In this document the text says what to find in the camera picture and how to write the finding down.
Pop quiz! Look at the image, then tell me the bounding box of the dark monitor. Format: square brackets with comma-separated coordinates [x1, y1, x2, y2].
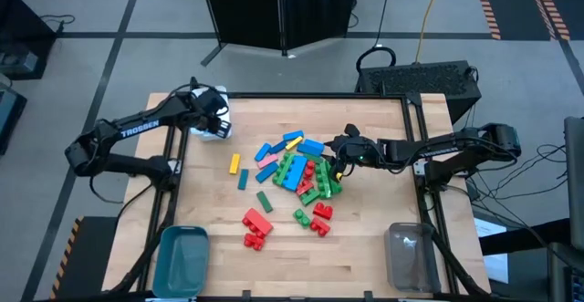
[563, 115, 584, 253]

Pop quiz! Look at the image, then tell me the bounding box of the dark equipment case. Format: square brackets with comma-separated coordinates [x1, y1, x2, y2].
[0, 85, 27, 155]

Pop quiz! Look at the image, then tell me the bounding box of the dark green block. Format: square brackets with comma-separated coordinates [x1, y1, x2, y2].
[255, 190, 274, 214]

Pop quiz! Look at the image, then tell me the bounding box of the white paper sheet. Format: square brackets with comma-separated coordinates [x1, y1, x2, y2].
[473, 217, 510, 285]

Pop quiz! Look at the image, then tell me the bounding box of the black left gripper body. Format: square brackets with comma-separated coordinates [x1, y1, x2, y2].
[193, 87, 231, 121]

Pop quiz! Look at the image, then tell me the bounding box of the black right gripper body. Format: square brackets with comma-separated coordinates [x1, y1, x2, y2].
[337, 124, 384, 171]

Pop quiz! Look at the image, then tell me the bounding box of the white plastic bin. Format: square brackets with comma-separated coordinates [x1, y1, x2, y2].
[189, 85, 233, 142]

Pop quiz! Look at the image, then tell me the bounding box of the black mat with orange stripes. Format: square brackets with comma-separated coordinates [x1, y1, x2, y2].
[471, 0, 560, 42]
[533, 0, 584, 42]

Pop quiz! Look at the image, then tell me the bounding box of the black floor bar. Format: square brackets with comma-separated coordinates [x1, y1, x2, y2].
[478, 217, 571, 255]

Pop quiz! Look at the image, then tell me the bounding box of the black curtain partition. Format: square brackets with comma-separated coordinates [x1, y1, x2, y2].
[198, 0, 361, 68]

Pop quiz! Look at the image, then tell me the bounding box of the pink block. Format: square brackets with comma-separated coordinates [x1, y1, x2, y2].
[256, 153, 279, 170]

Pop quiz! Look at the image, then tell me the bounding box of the thick blue block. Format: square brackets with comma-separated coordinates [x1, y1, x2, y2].
[297, 138, 326, 158]

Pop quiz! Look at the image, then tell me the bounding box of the black cabinet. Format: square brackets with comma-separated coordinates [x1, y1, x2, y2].
[0, 0, 58, 82]

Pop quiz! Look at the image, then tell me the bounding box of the black looped cable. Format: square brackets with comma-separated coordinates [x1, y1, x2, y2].
[354, 0, 397, 76]

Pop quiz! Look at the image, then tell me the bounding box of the black cable by cabinet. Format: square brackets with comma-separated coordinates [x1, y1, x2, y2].
[38, 13, 77, 34]

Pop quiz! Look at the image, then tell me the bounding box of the teal plastic bin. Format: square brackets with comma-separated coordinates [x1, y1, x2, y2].
[151, 224, 211, 299]

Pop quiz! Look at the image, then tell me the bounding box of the black metal table frame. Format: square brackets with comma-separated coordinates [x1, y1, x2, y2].
[107, 76, 492, 302]

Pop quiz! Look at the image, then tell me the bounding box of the yellow cable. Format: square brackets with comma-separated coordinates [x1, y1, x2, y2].
[413, 0, 446, 64]

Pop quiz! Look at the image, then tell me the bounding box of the grey transparent plastic bin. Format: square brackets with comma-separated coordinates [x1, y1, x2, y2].
[382, 222, 442, 294]

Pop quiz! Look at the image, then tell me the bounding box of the large blue stud brick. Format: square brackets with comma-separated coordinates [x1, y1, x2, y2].
[281, 154, 309, 193]

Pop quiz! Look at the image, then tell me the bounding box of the black mat with yellow stripes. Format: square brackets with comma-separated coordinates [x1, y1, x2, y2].
[48, 214, 120, 301]

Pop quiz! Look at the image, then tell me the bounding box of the grey equipment box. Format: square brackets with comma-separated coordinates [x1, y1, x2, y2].
[0, 48, 40, 75]

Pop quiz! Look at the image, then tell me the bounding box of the black perforated computer case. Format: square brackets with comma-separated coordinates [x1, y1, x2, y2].
[354, 59, 483, 124]

